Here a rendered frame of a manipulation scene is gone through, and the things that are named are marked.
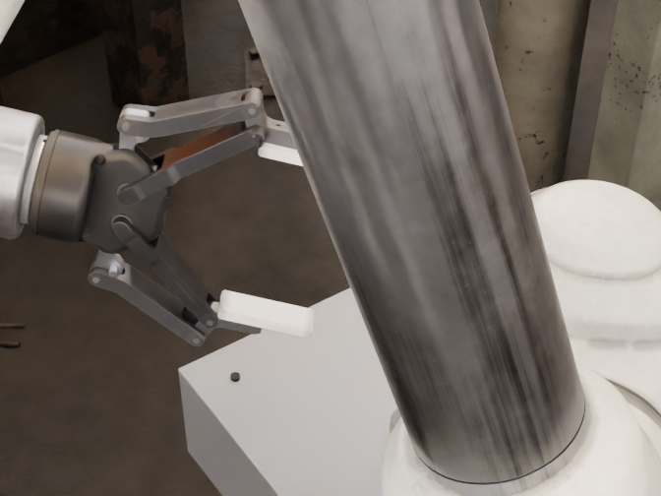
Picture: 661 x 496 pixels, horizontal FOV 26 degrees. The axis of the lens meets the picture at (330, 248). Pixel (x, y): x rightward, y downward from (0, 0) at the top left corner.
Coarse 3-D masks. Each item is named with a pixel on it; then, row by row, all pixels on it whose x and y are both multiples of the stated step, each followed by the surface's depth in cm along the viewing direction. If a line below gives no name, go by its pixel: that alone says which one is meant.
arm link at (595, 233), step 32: (544, 192) 96; (576, 192) 97; (608, 192) 97; (544, 224) 93; (576, 224) 94; (608, 224) 94; (640, 224) 94; (576, 256) 92; (608, 256) 91; (640, 256) 92; (576, 288) 91; (608, 288) 91; (640, 288) 91; (576, 320) 91; (608, 320) 91; (640, 320) 91; (576, 352) 91; (608, 352) 91; (640, 352) 92; (640, 384) 91
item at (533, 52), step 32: (512, 0) 182; (544, 0) 179; (576, 0) 180; (512, 32) 185; (544, 32) 182; (576, 32) 184; (512, 64) 188; (544, 64) 186; (576, 64) 189; (512, 96) 191; (544, 96) 190; (544, 128) 194; (544, 160) 198
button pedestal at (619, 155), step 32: (640, 0) 170; (640, 32) 173; (608, 64) 180; (640, 64) 175; (608, 96) 183; (640, 96) 178; (608, 128) 186; (640, 128) 181; (608, 160) 189; (640, 160) 186; (640, 192) 191
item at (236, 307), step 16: (224, 304) 104; (240, 304) 105; (256, 304) 105; (272, 304) 106; (288, 304) 106; (240, 320) 104; (256, 320) 104; (272, 320) 104; (288, 320) 104; (304, 320) 105; (304, 336) 104
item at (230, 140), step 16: (224, 128) 99; (240, 128) 97; (256, 128) 96; (192, 144) 99; (208, 144) 98; (224, 144) 97; (240, 144) 97; (256, 144) 97; (160, 160) 100; (176, 160) 98; (192, 160) 97; (208, 160) 97; (160, 176) 98; (176, 176) 98; (128, 192) 98; (144, 192) 98
